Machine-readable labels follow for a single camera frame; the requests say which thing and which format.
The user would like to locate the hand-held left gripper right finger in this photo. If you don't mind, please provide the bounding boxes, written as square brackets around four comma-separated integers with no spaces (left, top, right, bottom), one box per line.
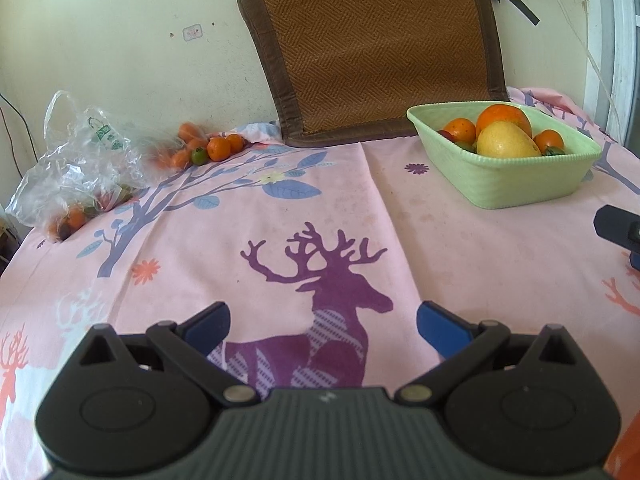
[397,301,576,407]

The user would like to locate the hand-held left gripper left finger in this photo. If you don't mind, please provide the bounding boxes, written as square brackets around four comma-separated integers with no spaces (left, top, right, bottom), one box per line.
[80,302,261,406]

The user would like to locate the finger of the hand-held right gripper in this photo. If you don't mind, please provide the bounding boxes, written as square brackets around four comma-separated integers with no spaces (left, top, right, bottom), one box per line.
[594,205,640,268]

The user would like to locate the orange tomato with green stem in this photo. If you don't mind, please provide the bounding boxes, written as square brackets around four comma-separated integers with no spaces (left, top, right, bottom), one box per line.
[532,129,566,153]

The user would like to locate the light green plastic basket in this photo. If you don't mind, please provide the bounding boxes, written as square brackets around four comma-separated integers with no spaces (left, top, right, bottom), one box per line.
[406,102,603,210]

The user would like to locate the pink printed blanket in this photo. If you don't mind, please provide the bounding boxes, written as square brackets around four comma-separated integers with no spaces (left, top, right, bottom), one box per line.
[0,85,640,480]

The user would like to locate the yellow mango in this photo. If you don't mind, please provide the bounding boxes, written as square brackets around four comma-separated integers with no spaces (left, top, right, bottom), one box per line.
[476,121,542,158]

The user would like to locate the large orange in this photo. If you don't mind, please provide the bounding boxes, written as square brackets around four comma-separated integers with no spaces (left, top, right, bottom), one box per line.
[475,103,532,138]

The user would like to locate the pile of small tangerines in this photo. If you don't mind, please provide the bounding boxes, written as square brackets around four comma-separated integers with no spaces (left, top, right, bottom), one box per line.
[150,122,247,171]

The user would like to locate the floral cloth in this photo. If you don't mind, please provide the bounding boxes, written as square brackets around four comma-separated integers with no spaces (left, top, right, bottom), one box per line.
[239,121,284,147]

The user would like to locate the clear plastic bag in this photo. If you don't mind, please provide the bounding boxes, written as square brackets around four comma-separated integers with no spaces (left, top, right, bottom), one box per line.
[5,90,151,241]

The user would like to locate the brown woven seat mat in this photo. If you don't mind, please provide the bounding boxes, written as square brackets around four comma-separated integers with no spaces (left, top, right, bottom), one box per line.
[236,0,511,148]

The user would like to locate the white cord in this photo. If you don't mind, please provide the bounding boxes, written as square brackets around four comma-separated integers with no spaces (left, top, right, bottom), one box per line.
[534,0,621,128]

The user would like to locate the white window frame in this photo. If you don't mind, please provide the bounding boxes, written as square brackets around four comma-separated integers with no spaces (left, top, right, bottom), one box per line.
[582,0,640,146]

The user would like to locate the black cable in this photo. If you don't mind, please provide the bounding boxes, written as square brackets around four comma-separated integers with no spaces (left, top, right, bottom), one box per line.
[0,92,33,161]

